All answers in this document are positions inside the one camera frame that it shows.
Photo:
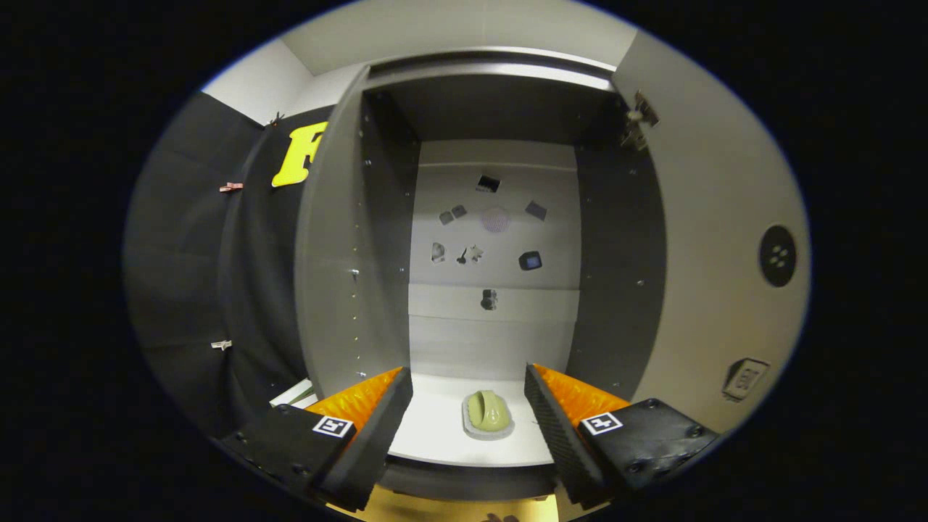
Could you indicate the green soap dish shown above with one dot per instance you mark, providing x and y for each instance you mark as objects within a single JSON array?
[{"x": 487, "y": 413}]

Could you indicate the black backdrop cloth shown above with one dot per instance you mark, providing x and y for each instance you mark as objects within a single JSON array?
[{"x": 181, "y": 290}]

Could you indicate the silver cloth clip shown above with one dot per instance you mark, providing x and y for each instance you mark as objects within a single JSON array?
[{"x": 221, "y": 344}]

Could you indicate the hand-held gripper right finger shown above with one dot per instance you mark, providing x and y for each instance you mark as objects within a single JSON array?
[{"x": 558, "y": 442}]

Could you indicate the metal door hinge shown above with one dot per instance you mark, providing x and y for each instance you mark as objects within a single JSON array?
[{"x": 639, "y": 119}]

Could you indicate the black cloth clip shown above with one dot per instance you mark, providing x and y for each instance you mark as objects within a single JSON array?
[{"x": 276, "y": 119}]

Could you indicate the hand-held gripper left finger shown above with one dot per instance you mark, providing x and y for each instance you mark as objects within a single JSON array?
[{"x": 373, "y": 442}]

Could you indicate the light grey cabinet shelf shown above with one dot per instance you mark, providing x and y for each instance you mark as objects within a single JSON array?
[{"x": 435, "y": 428}]

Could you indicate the green book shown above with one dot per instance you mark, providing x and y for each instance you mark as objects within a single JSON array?
[{"x": 293, "y": 395}]

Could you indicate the dark grey cabinet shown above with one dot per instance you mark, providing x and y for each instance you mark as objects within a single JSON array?
[{"x": 333, "y": 290}]

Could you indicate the red cloth clip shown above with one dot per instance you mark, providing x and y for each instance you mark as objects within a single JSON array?
[{"x": 231, "y": 187}]

